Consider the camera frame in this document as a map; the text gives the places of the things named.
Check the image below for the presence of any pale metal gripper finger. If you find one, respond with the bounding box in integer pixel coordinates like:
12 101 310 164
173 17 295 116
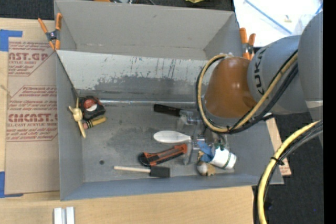
177 110 203 127
186 138 201 165

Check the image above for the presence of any blue cloth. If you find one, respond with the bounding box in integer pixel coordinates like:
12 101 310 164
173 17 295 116
196 140 216 163

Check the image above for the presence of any brown and white toy animal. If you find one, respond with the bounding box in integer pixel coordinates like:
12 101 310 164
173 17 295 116
196 159 216 177

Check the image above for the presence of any white plastic spoon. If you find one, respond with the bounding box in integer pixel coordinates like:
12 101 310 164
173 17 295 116
153 130 192 145

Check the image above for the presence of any white cup with green stripe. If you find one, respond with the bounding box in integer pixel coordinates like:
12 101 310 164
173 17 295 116
209 147 237 170

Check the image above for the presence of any orange and black utility knife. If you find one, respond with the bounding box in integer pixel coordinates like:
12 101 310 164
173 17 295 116
138 143 188 167

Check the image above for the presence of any grey metal bin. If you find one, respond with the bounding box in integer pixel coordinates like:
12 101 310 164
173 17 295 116
54 0 285 201

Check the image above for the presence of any brown cardboard board red print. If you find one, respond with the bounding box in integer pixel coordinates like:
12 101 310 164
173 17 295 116
0 17 61 196

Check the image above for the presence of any black handled tool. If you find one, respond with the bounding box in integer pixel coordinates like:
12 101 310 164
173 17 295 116
153 103 182 117

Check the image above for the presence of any black foam brush wooden handle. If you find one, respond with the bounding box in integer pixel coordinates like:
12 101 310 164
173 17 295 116
113 165 171 179

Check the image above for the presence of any toy plane with cream propeller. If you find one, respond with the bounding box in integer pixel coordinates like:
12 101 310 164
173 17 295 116
68 95 108 139

